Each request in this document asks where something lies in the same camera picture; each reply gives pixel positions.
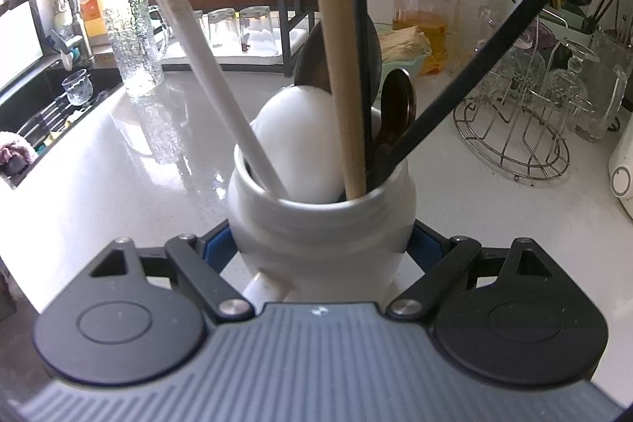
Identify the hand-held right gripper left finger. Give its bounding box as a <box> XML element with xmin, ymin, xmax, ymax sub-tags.
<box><xmin>88</xmin><ymin>224</ymin><xmax>254</xmax><ymax>323</ymax></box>

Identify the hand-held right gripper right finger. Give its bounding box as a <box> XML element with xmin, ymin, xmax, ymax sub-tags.
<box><xmin>386</xmin><ymin>219</ymin><xmax>555</xmax><ymax>320</ymax></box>

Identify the white ceramic mug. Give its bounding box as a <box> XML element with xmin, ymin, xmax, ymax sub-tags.
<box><xmin>227</xmin><ymin>142</ymin><xmax>419</xmax><ymax>304</ymax></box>

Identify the white ceramic spoon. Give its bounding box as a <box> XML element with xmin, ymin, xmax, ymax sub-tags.
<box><xmin>250</xmin><ymin>85</ymin><xmax>347</xmax><ymax>201</ymax></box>

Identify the white chopstick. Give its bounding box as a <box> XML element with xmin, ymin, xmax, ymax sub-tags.
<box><xmin>113</xmin><ymin>0</ymin><xmax>290</xmax><ymax>198</ymax></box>

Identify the large metal spoon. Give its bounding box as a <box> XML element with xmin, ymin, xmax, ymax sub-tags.
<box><xmin>293</xmin><ymin>11</ymin><xmax>383</xmax><ymax>89</ymax></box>

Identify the wooden chopstick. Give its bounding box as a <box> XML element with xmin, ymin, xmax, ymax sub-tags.
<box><xmin>301</xmin><ymin>0</ymin><xmax>369</xmax><ymax>200</ymax></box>

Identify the pale green plastic basket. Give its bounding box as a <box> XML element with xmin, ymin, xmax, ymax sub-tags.
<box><xmin>378</xmin><ymin>24</ymin><xmax>432</xmax><ymax>77</ymax></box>

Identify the white drip tray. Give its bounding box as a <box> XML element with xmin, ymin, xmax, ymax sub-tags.
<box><xmin>161</xmin><ymin>26</ymin><xmax>310</xmax><ymax>69</ymax></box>

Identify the white electric cooker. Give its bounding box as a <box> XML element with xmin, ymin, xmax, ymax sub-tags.
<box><xmin>607</xmin><ymin>132</ymin><xmax>633</xmax><ymax>220</ymax></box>

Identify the pale dried straw bundle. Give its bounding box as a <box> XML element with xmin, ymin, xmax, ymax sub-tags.
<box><xmin>378</xmin><ymin>26</ymin><xmax>431</xmax><ymax>62</ymax></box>

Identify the small patterned glass cup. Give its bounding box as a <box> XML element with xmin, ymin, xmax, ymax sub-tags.
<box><xmin>62</xmin><ymin>70</ymin><xmax>95</xmax><ymax>106</ymax></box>

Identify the tall textured glass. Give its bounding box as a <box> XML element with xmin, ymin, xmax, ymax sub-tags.
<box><xmin>104</xmin><ymin>0</ymin><xmax>166</xmax><ymax>97</ymax></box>

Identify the clear glass jug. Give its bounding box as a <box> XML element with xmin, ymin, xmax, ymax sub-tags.
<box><xmin>452</xmin><ymin>0</ymin><xmax>498</xmax><ymax>74</ymax></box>

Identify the clear drinking glass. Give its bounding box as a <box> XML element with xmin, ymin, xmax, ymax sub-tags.
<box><xmin>207</xmin><ymin>8</ymin><xmax>239</xmax><ymax>52</ymax></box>
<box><xmin>238</xmin><ymin>6</ymin><xmax>275</xmax><ymax>54</ymax></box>

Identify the pink fluffy cloth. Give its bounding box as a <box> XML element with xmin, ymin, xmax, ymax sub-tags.
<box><xmin>0</xmin><ymin>130</ymin><xmax>38</xmax><ymax>178</ymax></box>

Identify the kitchen sink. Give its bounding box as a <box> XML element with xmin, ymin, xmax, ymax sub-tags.
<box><xmin>0</xmin><ymin>66</ymin><xmax>124</xmax><ymax>190</ymax></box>

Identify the clear glass pitcher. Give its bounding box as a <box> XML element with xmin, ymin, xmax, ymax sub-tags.
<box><xmin>576</xmin><ymin>29</ymin><xmax>629</xmax><ymax>143</ymax></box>

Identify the pale green utensil holder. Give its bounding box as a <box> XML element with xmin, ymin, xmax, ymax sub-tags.
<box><xmin>539</xmin><ymin>0</ymin><xmax>609</xmax><ymax>37</ymax></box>

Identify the white board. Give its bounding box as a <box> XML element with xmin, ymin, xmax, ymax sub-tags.
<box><xmin>0</xmin><ymin>0</ymin><xmax>45</xmax><ymax>72</ymax></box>

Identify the wire glass rack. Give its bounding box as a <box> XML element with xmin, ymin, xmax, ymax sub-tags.
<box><xmin>452</xmin><ymin>98</ymin><xmax>572</xmax><ymax>183</ymax></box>

